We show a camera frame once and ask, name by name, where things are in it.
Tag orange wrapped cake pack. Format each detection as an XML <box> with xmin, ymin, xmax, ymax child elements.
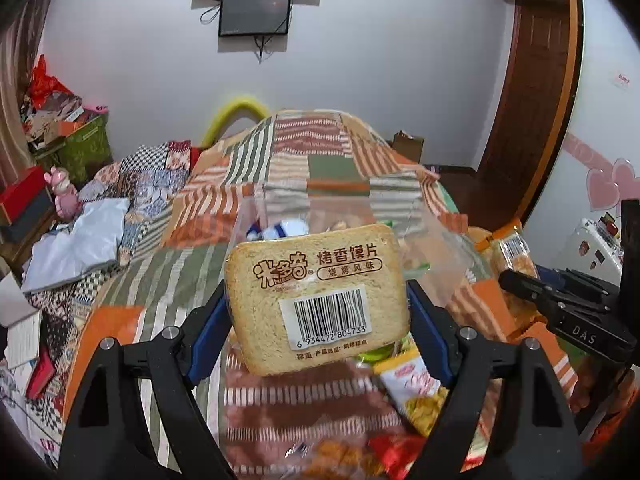
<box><xmin>473</xmin><ymin>218</ymin><xmax>540</xmax><ymax>321</ymax></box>

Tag red gift bag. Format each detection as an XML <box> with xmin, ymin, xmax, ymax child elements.
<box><xmin>27</xmin><ymin>54</ymin><xmax>72</xmax><ymax>110</ymax></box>

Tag clear bag fried snacks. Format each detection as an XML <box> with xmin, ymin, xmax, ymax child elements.
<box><xmin>281</xmin><ymin>436</ymin><xmax>387</xmax><ymax>480</ymax></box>

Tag striped pink curtain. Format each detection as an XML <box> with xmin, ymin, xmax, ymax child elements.
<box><xmin>0</xmin><ymin>0</ymin><xmax>51</xmax><ymax>190</ymax></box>

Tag white plastic bag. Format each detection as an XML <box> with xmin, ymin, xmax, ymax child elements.
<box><xmin>22</xmin><ymin>198</ymin><xmax>129</xmax><ymax>294</ymax></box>

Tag patchwork orange green blanket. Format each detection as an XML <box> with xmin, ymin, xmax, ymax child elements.
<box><xmin>58</xmin><ymin>110</ymin><xmax>582</xmax><ymax>479</ymax></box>

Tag yellow hoop headboard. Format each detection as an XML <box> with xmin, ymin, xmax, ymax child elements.
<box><xmin>201</xmin><ymin>96</ymin><xmax>271</xmax><ymax>148</ymax></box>

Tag white yellow snack packet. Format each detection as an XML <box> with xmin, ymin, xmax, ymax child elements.
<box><xmin>373</xmin><ymin>348</ymin><xmax>449</xmax><ymax>438</ymax></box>

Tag brown cardboard box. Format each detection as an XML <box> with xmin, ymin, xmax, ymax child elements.
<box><xmin>392</xmin><ymin>130</ymin><xmax>424</xmax><ymax>164</ymax></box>

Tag brown wooden door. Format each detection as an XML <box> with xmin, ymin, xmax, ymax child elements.
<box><xmin>469</xmin><ymin>0</ymin><xmax>582</xmax><ymax>230</ymax></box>

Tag green storage box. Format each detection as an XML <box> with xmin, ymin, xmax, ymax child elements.
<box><xmin>34</xmin><ymin>114</ymin><xmax>114</xmax><ymax>188</ymax></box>

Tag small wall monitor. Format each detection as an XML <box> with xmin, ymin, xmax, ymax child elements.
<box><xmin>218</xmin><ymin>0</ymin><xmax>293</xmax><ymax>38</ymax></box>

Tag clear plastic storage box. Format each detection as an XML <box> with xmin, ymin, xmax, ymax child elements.
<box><xmin>232</xmin><ymin>179</ymin><xmax>482</xmax><ymax>311</ymax></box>

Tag white appliance with stickers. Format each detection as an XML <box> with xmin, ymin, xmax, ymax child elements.
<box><xmin>552</xmin><ymin>219</ymin><xmax>623</xmax><ymax>285</ymax></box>

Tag toasted bread slice pack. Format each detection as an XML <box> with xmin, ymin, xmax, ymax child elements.
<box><xmin>224</xmin><ymin>223</ymin><xmax>410</xmax><ymax>376</ymax></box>

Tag checkered quilt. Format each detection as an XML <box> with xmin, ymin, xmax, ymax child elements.
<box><xmin>79</xmin><ymin>141</ymin><xmax>194</xmax><ymax>266</ymax></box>

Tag blue white snack packet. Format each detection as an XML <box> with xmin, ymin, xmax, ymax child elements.
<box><xmin>245</xmin><ymin>218</ymin><xmax>309</xmax><ymax>242</ymax></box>

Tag pink plush toy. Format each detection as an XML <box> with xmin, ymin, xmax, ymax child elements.
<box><xmin>43</xmin><ymin>166</ymin><xmax>82</xmax><ymax>222</ymax></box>

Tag red and grey box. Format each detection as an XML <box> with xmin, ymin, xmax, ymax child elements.
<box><xmin>1</xmin><ymin>166</ymin><xmax>54</xmax><ymax>244</ymax></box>

